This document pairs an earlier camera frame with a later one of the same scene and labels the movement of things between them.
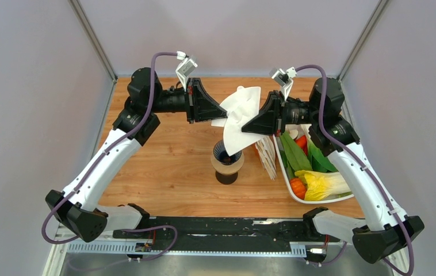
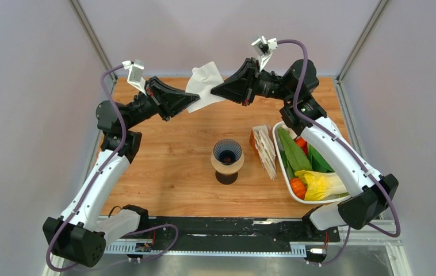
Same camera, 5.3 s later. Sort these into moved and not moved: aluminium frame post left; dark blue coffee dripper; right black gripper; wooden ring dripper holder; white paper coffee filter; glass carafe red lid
Moved: white paper coffee filter; right black gripper
Not moved: glass carafe red lid; aluminium frame post left; wooden ring dripper holder; dark blue coffee dripper
